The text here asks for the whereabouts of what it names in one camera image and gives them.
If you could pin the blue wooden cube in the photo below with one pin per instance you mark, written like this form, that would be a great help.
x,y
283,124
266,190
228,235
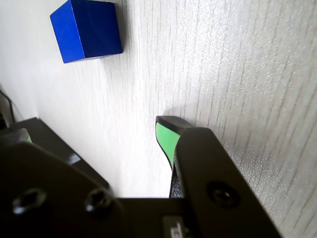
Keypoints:
x,y
74,37

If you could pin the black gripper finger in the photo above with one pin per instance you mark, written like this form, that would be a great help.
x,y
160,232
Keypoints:
x,y
49,218
210,173

